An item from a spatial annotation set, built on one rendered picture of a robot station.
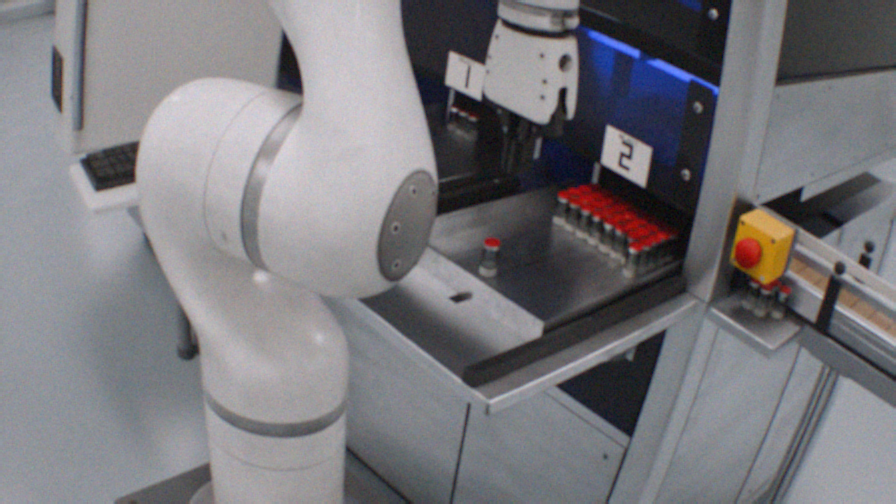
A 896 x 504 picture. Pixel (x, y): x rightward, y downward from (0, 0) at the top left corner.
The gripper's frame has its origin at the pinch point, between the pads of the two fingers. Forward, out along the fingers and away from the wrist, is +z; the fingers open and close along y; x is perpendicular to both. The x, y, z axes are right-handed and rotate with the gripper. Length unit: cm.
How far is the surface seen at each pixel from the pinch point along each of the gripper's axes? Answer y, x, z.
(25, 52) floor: 451, -52, 110
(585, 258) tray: 5.8, -23.3, 22.1
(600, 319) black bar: -7.9, -10.9, 20.3
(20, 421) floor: 117, 42, 110
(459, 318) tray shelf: 3.5, 1.5, 22.3
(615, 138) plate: 9.4, -30.0, 6.5
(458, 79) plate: 42, -30, 9
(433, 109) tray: 54, -36, 20
